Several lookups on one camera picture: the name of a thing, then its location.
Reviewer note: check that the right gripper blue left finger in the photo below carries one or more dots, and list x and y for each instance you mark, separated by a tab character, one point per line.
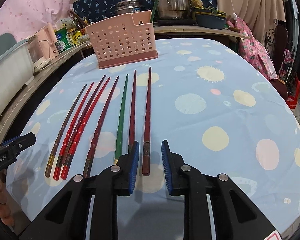
134	166

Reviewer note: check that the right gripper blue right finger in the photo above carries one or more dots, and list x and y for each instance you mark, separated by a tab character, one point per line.
167	164

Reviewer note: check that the person's left hand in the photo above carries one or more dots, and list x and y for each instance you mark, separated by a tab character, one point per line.
5	211

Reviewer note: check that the blue patterned tablecloth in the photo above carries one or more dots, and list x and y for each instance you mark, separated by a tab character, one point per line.
212	107

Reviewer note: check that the white dish rack bin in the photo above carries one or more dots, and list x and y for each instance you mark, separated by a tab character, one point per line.
16	68

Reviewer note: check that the pink perforated utensil holder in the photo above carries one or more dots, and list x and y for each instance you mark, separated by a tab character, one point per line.
123	39

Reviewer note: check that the pink electric kettle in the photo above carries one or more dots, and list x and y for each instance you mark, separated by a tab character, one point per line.
47	41

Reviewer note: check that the yellow snack packet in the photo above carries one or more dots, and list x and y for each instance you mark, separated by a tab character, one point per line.
76	34

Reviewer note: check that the pink floral cloth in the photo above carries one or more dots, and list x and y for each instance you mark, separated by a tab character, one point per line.
254	52

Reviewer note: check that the dark green basin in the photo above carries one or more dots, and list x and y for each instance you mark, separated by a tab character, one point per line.
210	21

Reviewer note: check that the silver rice cooker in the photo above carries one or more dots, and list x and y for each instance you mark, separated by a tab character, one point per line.
128	6

